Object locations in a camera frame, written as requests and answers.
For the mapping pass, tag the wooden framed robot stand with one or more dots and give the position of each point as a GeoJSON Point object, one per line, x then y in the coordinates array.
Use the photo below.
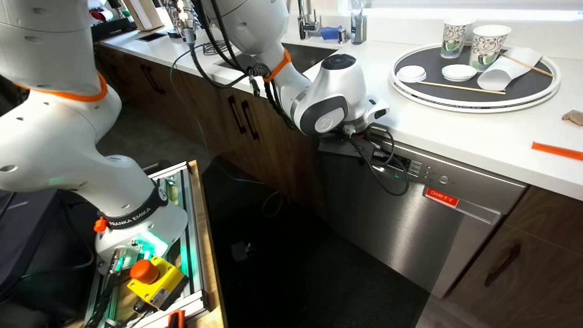
{"type": "Point", "coordinates": [203, 242]}

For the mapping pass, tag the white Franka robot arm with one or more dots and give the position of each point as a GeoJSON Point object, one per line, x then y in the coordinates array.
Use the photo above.
{"type": "Point", "coordinates": [55, 133]}

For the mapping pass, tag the beige leaning board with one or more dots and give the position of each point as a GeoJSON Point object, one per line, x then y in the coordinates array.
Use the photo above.
{"type": "Point", "coordinates": [146, 13]}

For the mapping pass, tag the orange flat stick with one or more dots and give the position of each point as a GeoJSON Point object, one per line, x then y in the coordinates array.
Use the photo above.
{"type": "Point", "coordinates": [556, 149]}

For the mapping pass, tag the stainless steel dishwasher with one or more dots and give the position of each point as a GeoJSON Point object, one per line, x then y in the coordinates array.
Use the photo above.
{"type": "Point", "coordinates": [412, 237]}

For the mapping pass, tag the long white dish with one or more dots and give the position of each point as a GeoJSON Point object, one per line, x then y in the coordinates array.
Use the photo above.
{"type": "Point", "coordinates": [507, 71]}

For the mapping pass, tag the chrome kitchen faucet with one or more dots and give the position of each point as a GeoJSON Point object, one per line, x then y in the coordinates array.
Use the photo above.
{"type": "Point", "coordinates": [303, 20]}

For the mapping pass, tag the small brown piece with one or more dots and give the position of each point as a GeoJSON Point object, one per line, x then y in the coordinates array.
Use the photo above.
{"type": "Point", "coordinates": [575, 117]}

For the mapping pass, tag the flat black phone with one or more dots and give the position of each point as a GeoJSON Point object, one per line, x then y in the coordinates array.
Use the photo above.
{"type": "Point", "coordinates": [152, 36]}

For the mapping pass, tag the black bag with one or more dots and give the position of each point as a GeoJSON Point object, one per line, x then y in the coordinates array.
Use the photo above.
{"type": "Point", "coordinates": [30, 242]}

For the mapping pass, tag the stainless steel sink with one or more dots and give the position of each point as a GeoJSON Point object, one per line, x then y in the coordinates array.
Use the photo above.
{"type": "Point", "coordinates": [312, 55]}

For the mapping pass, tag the red dishwasher sticker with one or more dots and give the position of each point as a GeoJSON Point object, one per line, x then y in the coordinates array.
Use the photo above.
{"type": "Point", "coordinates": [442, 197]}

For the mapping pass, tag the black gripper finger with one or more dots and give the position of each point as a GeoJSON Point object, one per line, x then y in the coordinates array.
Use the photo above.
{"type": "Point", "coordinates": [387, 151]}

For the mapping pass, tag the yellow emergency stop box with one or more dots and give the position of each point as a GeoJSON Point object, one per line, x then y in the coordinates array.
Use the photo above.
{"type": "Point", "coordinates": [156, 282]}

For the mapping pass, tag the clear dish soap bottle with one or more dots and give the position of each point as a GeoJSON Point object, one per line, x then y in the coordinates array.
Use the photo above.
{"type": "Point", "coordinates": [358, 24]}

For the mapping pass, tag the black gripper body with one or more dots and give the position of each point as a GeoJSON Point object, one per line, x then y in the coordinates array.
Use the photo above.
{"type": "Point", "coordinates": [367, 129]}

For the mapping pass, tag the small white bowl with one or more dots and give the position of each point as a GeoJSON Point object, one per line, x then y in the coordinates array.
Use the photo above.
{"type": "Point", "coordinates": [460, 71]}
{"type": "Point", "coordinates": [411, 73]}

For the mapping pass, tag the round black white tray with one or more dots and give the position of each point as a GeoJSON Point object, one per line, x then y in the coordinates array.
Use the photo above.
{"type": "Point", "coordinates": [535, 91]}

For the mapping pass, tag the wooden chopstick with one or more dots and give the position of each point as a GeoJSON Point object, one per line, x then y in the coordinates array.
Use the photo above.
{"type": "Point", "coordinates": [529, 64]}
{"type": "Point", "coordinates": [462, 87]}

